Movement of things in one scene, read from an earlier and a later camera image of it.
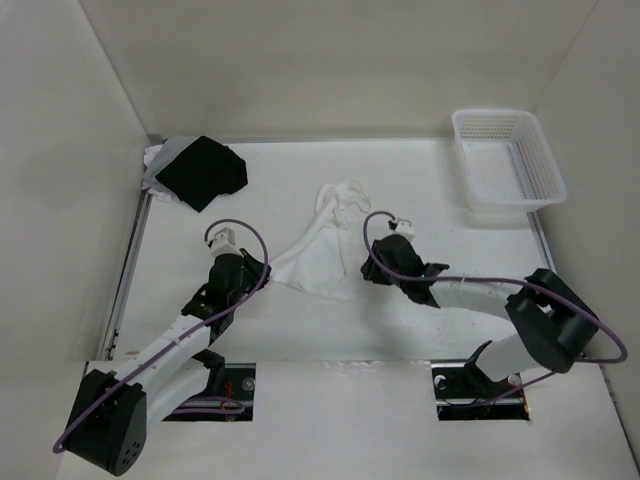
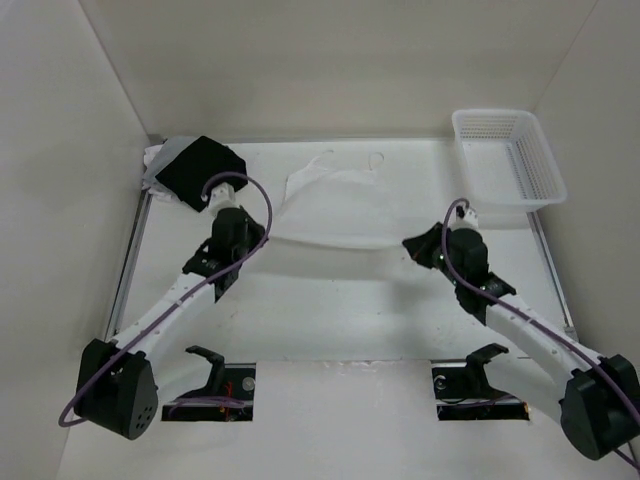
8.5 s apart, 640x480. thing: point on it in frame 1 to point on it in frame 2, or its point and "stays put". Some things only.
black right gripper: [372, 272] to [418, 246]
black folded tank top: [202, 171] stays put
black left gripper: [256, 269] to [257, 231]
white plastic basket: [507, 163] stays put
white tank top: [318, 267] to [340, 208]
